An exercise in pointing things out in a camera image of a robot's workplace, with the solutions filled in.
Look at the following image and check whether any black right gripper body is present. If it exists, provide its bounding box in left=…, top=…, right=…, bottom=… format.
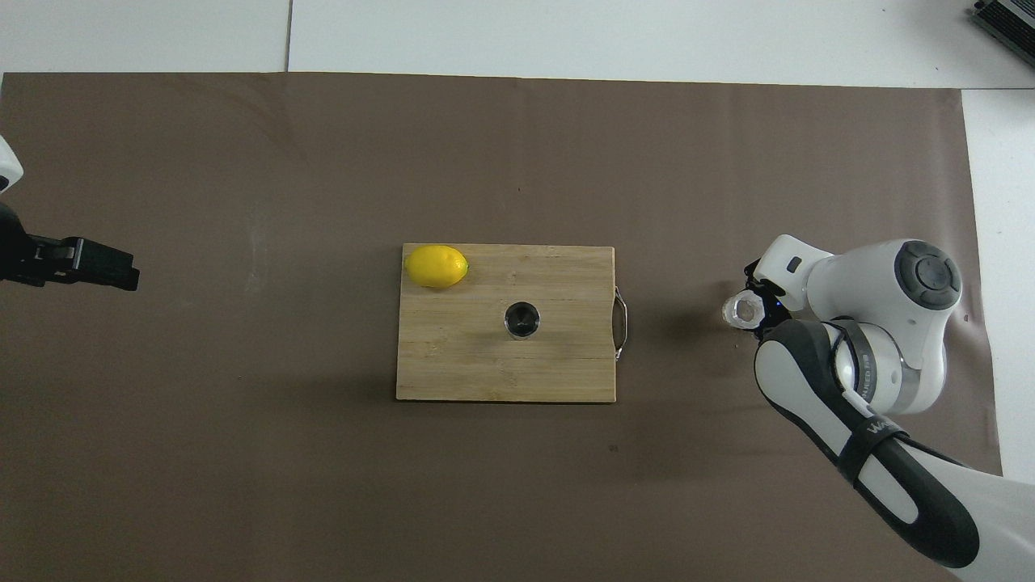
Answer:
left=760, top=291, right=797, bottom=336

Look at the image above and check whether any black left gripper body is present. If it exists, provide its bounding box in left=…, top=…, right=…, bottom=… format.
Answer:
left=0, top=202, right=37, bottom=285

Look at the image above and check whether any clear textured glass cup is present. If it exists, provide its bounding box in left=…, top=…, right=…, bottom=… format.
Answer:
left=722, top=292, right=767, bottom=331

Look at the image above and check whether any steel double jigger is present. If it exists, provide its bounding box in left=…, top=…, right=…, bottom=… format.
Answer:
left=503, top=302, right=543, bottom=340

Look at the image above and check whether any brown paper table mat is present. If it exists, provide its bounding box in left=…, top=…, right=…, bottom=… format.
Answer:
left=0, top=71, right=1016, bottom=582

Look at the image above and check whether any wooden cutting board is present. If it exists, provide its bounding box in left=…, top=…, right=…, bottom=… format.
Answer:
left=395, top=244, right=628, bottom=403

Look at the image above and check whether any yellow lemon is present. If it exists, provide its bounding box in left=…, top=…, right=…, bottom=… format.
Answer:
left=404, top=244, right=470, bottom=289

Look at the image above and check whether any grey ribbed device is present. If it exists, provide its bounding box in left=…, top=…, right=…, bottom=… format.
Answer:
left=970, top=0, right=1035, bottom=45

